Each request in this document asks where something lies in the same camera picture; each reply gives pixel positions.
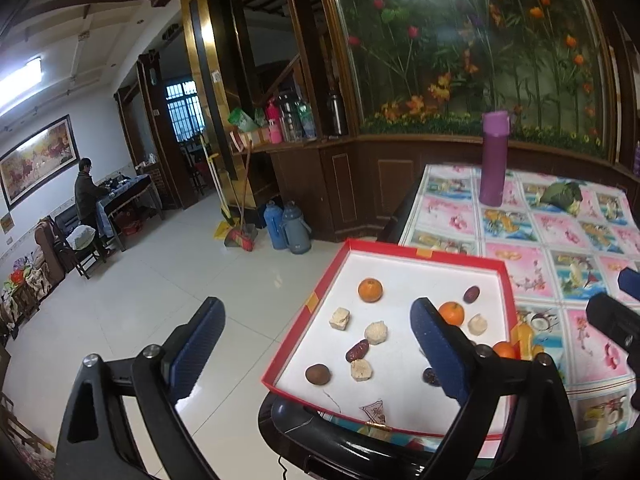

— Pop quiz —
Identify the wooden chair with cushion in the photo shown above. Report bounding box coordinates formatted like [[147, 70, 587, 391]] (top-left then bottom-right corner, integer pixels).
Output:
[[49, 218, 106, 280]]

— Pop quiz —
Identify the fruit print tablecloth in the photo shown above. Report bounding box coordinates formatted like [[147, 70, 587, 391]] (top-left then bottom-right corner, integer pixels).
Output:
[[319, 161, 640, 461]]

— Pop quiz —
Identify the steel thermos flask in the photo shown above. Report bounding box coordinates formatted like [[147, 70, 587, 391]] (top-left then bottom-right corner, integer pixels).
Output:
[[328, 92, 348, 136]]

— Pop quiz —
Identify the blue thermos jug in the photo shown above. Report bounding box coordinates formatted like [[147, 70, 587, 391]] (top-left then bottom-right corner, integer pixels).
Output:
[[264, 200, 288, 250]]

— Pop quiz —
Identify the red white shallow box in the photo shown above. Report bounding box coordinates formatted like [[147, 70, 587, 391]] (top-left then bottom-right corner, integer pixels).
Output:
[[262, 240, 516, 437]]

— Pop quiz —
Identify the brown kiwi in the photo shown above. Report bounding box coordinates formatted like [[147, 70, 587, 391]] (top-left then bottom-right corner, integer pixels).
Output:
[[305, 363, 332, 386]]

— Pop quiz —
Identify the pink bottle on counter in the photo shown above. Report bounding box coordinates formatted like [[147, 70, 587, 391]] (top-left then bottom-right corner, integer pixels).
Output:
[[265, 99, 283, 144]]

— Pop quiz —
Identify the dark side table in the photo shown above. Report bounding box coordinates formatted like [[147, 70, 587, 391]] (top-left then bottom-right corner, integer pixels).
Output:
[[96, 174, 165, 252]]

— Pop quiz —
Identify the dark wrinkled jujube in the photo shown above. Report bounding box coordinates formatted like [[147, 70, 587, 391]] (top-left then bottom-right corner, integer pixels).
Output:
[[422, 367, 440, 387]]

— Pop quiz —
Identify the beige sugarcane chunk small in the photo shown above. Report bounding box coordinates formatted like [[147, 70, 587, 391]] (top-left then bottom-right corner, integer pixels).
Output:
[[468, 314, 488, 336]]

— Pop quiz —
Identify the orange mandarin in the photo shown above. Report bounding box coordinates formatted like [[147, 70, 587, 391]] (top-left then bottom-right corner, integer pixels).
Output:
[[357, 278, 384, 304], [438, 301, 465, 327], [492, 341, 518, 360]]

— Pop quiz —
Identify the purple thermos bottle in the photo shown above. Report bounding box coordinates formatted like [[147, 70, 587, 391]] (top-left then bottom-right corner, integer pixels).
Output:
[[480, 110, 511, 207]]

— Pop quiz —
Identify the green leafy vegetable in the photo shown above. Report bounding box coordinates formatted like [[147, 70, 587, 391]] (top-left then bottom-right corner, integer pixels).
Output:
[[539, 181, 582, 217]]

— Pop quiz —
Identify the framed landscape painting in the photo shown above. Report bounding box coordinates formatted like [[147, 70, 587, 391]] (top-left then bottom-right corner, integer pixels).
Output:
[[1, 115, 79, 210]]

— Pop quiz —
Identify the red broom and dustpan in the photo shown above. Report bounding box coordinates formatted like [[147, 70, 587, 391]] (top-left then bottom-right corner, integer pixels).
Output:
[[200, 134, 256, 252]]

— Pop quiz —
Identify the person in dark jacket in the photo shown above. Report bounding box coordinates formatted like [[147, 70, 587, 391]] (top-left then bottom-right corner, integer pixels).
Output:
[[74, 157, 111, 258]]

